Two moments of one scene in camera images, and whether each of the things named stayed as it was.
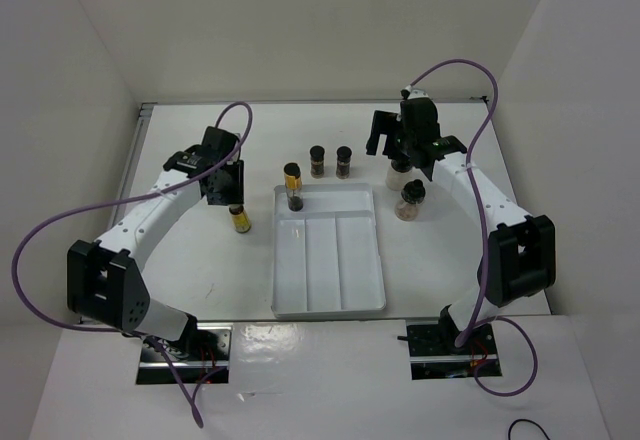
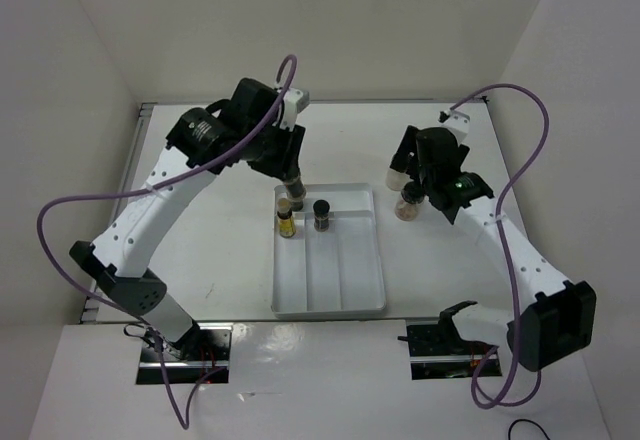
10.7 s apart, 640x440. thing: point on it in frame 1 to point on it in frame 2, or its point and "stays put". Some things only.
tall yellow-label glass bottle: (293, 186) stays put
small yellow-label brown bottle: (240, 219) to (286, 223)
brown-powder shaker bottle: (412, 194) stays put
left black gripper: (236, 194) to (287, 163)
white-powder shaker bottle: (399, 172) stays put
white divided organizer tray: (326, 257) stays put
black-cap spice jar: (317, 162) to (321, 215)
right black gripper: (387, 122) to (409, 143)
